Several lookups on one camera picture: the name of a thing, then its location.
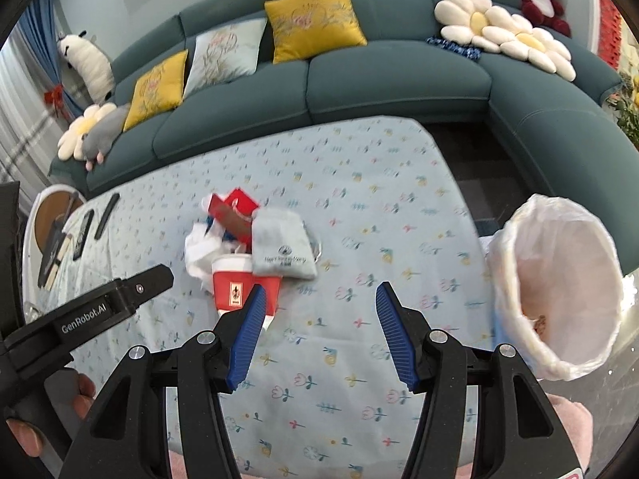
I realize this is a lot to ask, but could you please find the white tissue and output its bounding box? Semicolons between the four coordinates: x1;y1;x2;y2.
184;215;238;293

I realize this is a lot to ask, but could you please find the red paper cup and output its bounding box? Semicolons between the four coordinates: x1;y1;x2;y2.
211;254;282;329

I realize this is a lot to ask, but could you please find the red gift box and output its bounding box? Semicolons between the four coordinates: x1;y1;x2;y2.
208;187;259;249

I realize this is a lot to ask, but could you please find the grey drawstring pouch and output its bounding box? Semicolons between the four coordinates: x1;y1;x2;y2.
251;206;318;280

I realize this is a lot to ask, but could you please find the blue wrapper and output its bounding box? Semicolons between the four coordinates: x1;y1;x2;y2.
205;216;237;242

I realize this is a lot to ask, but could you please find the white bag lined trash bin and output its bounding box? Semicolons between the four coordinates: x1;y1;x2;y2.
486;195;634;382

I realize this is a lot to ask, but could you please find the person's left hand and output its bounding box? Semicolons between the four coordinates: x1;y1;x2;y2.
6;369;96;459

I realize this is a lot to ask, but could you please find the black notebook on side table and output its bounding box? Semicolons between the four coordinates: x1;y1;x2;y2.
38;220;69;288

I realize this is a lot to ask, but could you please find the black remote control left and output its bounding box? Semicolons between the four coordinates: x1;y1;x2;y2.
73;210;94;261

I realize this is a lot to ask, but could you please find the black remote control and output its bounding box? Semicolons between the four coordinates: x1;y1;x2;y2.
94;192;120;240
73;210;94;261

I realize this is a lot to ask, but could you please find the round wooden side table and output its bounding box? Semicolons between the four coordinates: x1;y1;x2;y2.
22;184;85;308

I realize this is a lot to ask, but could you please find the black remote control right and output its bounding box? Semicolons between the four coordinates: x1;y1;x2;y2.
94;192;120;240

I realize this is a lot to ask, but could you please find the white daisy pillow left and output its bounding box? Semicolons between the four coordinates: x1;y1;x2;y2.
58;103;117;161

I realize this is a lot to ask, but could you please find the white daisy pillow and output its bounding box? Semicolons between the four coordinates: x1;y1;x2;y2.
58;103;117;161
434;0;500;53
482;6;576;82

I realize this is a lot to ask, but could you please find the grey plush mouse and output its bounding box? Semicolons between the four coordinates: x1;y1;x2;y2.
80;103;130;172

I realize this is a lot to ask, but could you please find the yellow embroidered cushion left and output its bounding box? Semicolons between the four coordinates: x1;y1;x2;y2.
122;50;189;132

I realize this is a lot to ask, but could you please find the yellow embroidered cushion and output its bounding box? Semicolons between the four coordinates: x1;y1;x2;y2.
122;50;189;132
264;0;368;64

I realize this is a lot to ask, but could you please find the white plush sheep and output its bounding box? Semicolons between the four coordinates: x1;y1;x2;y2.
58;30;115;105

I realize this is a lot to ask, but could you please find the floral light blue tablecloth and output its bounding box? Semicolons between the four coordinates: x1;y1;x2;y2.
37;117;494;478

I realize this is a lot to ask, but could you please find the blue curtain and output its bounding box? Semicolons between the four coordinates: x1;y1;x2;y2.
17;0;81;121

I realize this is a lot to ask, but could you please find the light blue embroidered cushion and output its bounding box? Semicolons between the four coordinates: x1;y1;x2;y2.
183;18;266;99

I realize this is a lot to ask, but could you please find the potted green plant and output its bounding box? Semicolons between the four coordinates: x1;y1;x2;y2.
605;73;639;149

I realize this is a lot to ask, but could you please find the blue knitted cloth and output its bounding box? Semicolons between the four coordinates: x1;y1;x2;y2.
426;37;482;62

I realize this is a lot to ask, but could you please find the white daisy pillow lower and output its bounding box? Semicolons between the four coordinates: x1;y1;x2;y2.
482;6;576;82

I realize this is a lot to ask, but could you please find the yellow embroidered cushion right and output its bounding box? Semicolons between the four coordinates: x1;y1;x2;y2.
264;0;368;64

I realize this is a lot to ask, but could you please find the dark green sectional sofa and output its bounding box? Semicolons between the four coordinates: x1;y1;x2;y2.
50;0;638;273

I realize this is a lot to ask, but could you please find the white daisy pillow upper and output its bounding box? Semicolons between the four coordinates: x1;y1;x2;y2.
434;0;500;53

